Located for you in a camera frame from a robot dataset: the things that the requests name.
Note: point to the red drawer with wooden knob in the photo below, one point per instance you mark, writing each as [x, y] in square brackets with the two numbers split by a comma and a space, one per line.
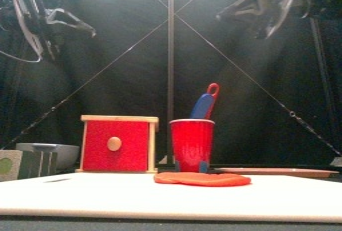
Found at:
[118, 146]

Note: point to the grey bowl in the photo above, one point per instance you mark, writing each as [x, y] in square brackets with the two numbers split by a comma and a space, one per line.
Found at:
[62, 153]

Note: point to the blue and red plastic utensil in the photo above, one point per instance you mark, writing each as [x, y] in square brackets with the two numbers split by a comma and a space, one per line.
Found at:
[203, 105]

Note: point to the red plastic cup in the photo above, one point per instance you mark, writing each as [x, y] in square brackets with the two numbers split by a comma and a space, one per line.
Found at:
[192, 145]

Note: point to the dark green striped box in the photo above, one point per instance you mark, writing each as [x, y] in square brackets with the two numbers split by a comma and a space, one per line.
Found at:
[39, 163]

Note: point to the grey block with green circle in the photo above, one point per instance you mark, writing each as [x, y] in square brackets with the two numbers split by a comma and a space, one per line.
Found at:
[9, 165]

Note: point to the flat wooden plate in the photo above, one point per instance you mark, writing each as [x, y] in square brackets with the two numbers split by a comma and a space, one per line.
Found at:
[281, 172]

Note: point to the white cutting board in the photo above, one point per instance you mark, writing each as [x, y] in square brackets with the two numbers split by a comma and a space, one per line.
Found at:
[168, 198]

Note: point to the vertical metal frame pole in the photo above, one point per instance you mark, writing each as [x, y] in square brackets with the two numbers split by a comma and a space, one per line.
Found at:
[170, 58]

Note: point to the dark slanted frame rod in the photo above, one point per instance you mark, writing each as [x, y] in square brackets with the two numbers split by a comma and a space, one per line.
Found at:
[323, 75]

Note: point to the wooden drawer box frame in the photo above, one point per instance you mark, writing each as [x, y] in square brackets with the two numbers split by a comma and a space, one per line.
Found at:
[154, 141]

